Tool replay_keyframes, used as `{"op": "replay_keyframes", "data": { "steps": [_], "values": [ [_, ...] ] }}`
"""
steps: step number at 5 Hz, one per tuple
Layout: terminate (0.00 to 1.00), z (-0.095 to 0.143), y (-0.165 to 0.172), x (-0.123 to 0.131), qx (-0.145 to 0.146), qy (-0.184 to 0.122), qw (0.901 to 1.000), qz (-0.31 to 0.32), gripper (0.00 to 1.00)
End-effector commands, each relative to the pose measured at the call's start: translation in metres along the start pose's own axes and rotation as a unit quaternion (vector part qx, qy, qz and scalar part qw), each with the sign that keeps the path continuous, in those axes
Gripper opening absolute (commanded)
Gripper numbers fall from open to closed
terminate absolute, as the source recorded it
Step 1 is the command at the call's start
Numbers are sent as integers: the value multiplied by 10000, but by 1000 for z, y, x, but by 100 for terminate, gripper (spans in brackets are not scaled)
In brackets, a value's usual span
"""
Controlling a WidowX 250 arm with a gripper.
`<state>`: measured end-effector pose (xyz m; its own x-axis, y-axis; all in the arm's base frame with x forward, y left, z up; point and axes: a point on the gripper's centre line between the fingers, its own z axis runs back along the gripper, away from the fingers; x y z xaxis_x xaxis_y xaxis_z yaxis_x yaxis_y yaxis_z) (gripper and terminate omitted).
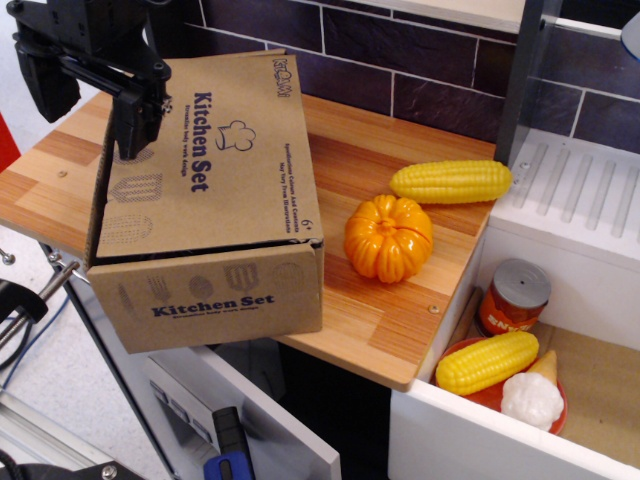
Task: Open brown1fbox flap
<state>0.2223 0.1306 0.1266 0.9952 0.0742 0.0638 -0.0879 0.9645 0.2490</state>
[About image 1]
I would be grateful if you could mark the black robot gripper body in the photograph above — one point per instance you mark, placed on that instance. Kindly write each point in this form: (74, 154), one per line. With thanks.
(98, 42)

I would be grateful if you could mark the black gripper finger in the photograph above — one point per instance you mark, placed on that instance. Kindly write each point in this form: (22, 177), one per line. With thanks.
(54, 92)
(137, 119)

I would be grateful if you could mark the brown Kitchen Set cardboard box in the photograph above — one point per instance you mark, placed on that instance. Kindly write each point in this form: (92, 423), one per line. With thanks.
(213, 234)

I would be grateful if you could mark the red object at left edge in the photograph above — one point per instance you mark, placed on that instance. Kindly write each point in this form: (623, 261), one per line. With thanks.
(9, 151)

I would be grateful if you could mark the black metal table clamp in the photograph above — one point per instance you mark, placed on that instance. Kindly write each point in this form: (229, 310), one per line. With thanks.
(26, 315)

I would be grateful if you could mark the white toy oven door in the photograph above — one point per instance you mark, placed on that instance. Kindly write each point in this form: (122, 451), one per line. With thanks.
(193, 385)

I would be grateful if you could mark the orange plastic toy pumpkin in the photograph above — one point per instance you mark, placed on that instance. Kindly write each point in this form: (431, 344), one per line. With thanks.
(388, 238)

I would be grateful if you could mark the yellow toy corn on counter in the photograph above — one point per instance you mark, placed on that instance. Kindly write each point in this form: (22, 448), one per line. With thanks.
(452, 181)

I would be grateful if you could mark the yellow toy corn on plate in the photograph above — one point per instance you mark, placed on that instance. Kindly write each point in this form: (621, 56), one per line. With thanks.
(486, 362)

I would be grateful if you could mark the orange toy soup can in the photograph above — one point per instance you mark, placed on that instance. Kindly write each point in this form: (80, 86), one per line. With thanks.
(518, 293)

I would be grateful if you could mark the white toy sink cabinet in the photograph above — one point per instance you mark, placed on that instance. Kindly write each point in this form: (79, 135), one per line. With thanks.
(592, 321)

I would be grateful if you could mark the beige toy ice cream cone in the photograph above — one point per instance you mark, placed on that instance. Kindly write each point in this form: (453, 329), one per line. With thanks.
(546, 366)

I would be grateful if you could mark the white toy cauliflower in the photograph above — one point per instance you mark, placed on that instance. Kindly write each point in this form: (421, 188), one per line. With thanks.
(532, 399)

